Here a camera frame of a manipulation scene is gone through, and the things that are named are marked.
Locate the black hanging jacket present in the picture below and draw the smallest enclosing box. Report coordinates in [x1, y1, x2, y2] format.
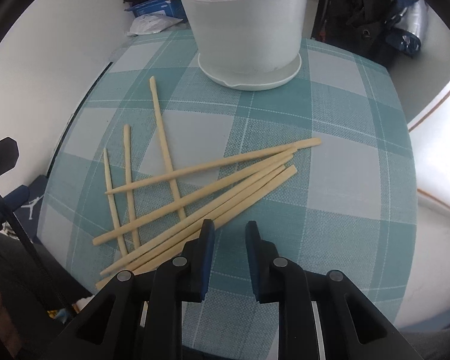
[311, 0, 398, 68]

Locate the teal plaid placemat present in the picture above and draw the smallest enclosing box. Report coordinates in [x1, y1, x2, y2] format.
[37, 29, 420, 357]

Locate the white utensil holder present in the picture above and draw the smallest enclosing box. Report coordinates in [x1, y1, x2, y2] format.
[181, 0, 307, 91]

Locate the silver folded umbrella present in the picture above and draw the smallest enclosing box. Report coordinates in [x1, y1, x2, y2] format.
[385, 0, 428, 57]

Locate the blue cardboard box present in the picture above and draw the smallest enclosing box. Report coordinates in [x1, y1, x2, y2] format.
[126, 0, 187, 20]

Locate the white plastic parcel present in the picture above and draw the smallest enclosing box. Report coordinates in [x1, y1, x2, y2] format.
[127, 14, 183, 37]

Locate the bamboo chopstick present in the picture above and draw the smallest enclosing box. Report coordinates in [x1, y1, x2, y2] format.
[149, 76, 186, 220]
[123, 124, 140, 250]
[127, 165, 297, 274]
[103, 148, 128, 257]
[95, 163, 288, 291]
[92, 146, 297, 246]
[105, 137, 322, 195]
[100, 149, 296, 275]

